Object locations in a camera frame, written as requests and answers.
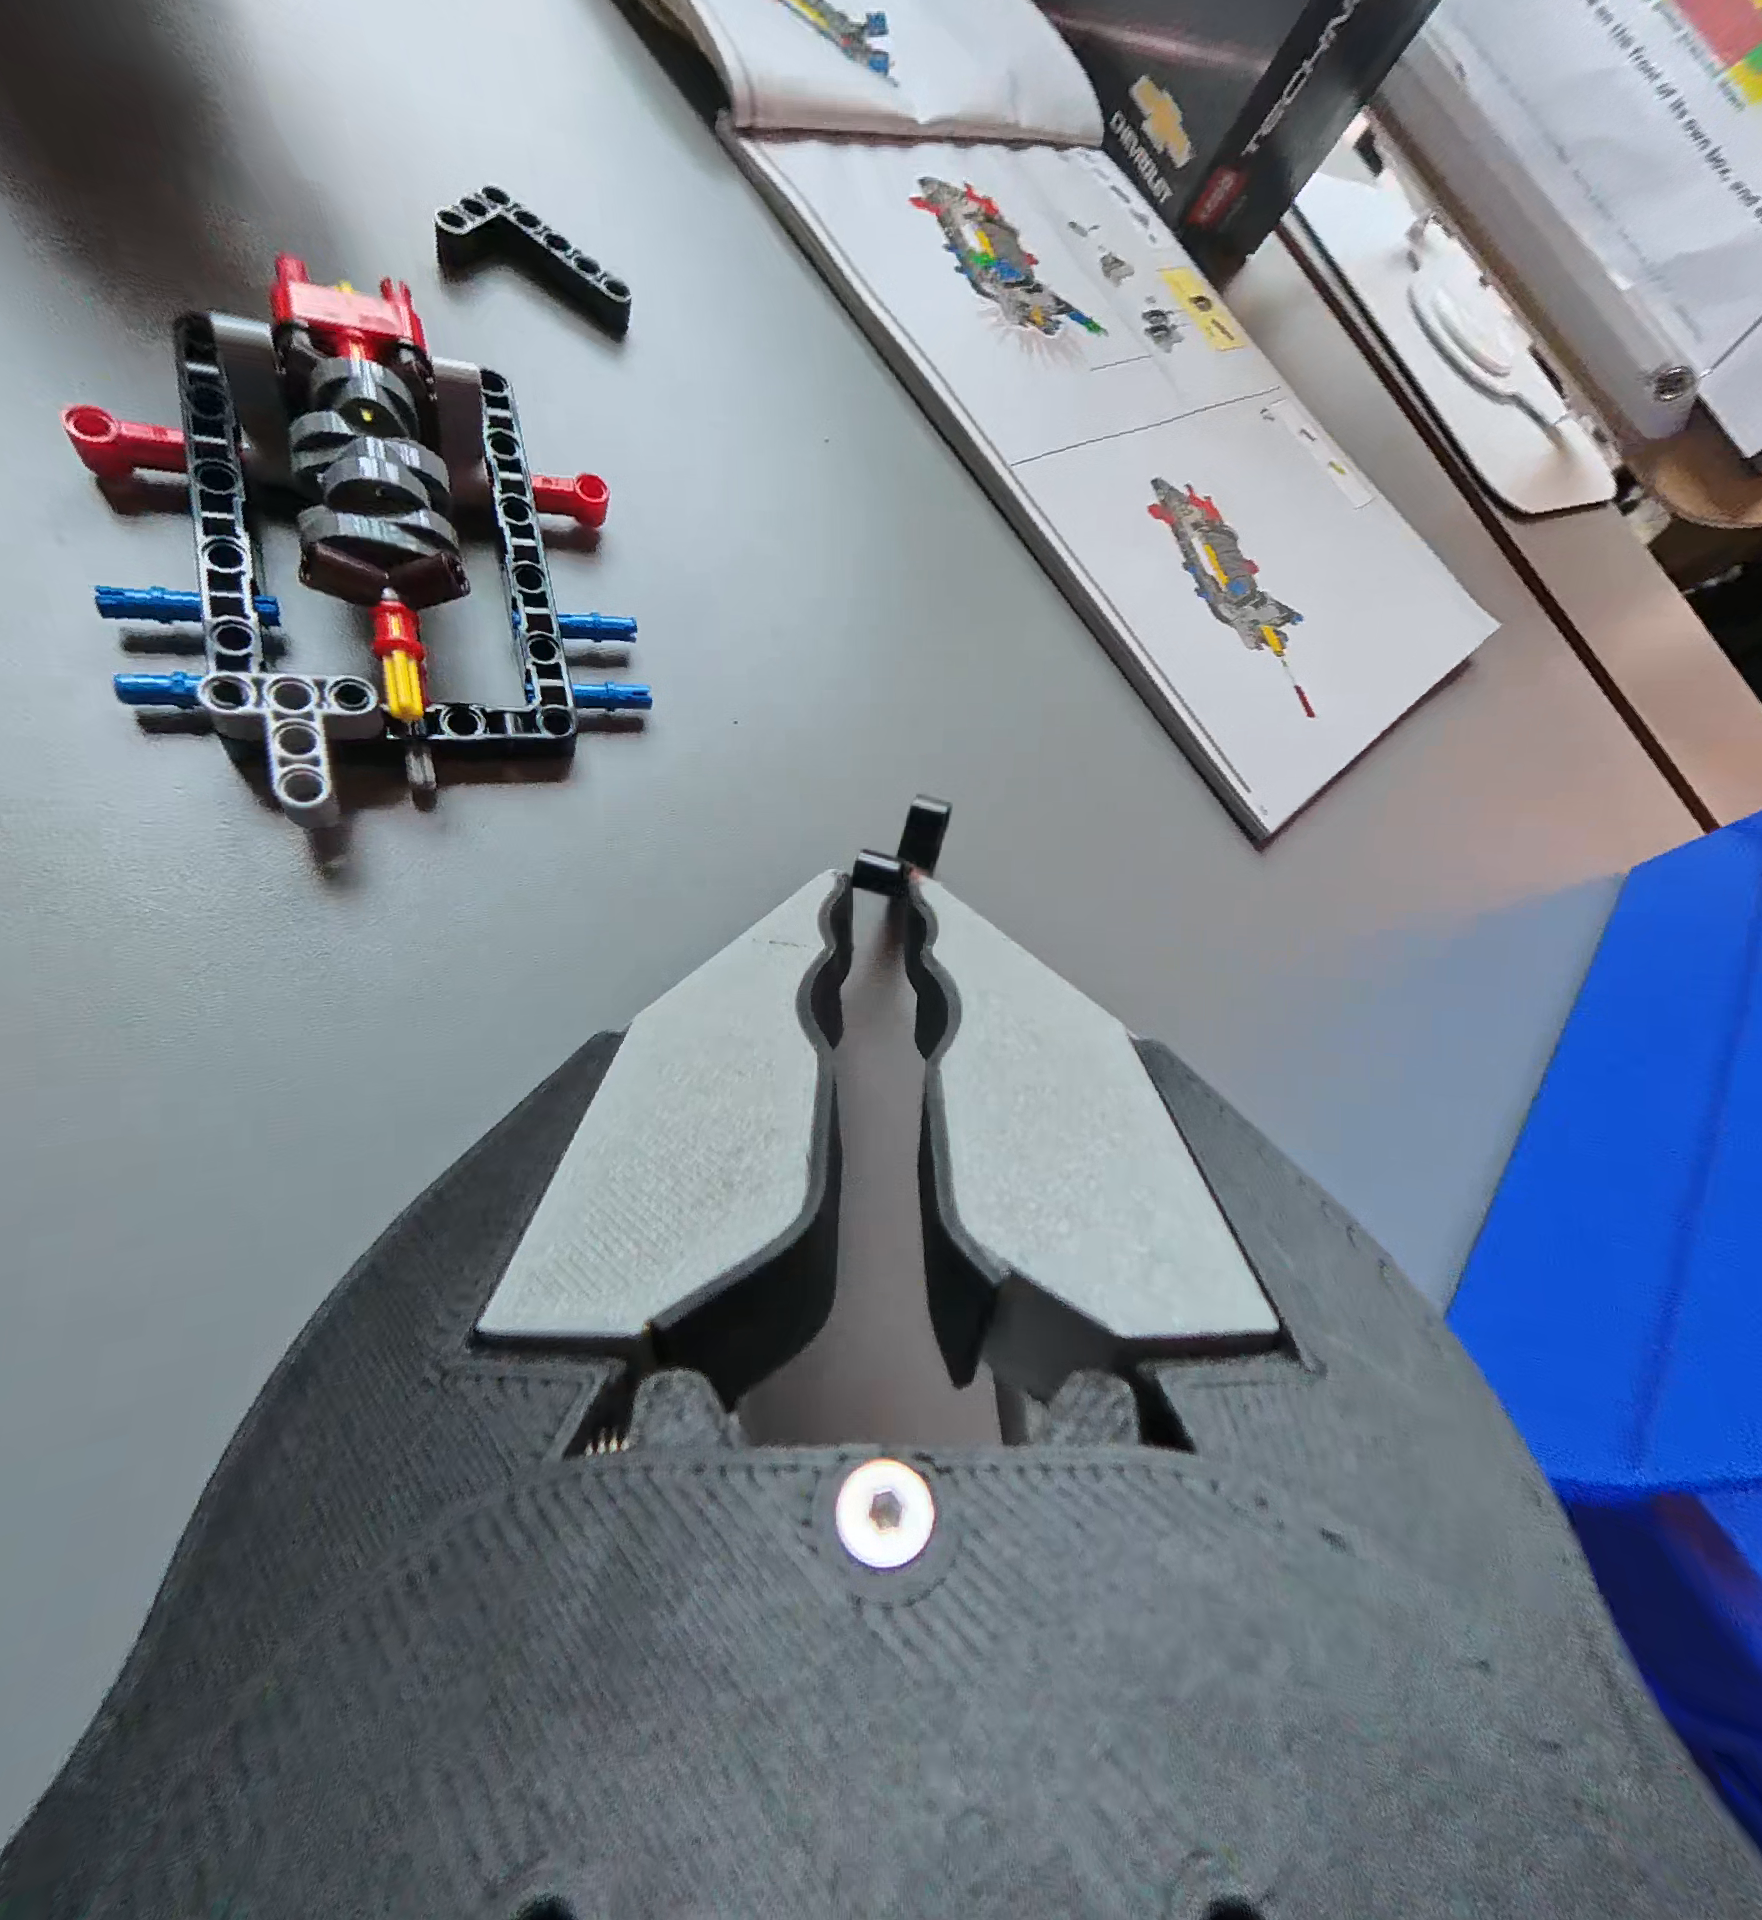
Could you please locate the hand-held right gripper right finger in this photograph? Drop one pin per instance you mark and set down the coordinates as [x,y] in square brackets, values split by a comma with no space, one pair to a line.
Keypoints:
[1091,1185]

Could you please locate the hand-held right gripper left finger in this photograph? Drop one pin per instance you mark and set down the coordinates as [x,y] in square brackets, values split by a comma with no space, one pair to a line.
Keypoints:
[671,1171]

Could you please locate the small black lego connector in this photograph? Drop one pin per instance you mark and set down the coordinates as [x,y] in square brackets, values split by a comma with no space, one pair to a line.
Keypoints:
[923,834]

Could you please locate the lego engine frame assembly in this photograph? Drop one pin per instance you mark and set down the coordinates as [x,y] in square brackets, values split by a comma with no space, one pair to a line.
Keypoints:
[372,480]

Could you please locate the black lego set box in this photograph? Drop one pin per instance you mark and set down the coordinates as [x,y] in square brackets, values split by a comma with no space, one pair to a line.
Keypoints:
[1240,105]

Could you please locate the stacked blue plastic bins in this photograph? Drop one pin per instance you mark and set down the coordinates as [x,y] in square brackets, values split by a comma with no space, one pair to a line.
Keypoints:
[1675,1201]

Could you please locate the white instruction booklet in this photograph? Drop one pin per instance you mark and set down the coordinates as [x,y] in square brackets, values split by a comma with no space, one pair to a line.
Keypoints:
[1197,569]

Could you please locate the white stand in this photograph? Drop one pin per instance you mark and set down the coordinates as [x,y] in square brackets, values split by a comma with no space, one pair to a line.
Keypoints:
[1480,346]

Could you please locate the printed sheet sign stand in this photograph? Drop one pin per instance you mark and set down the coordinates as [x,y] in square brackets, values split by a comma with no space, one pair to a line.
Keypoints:
[1646,180]

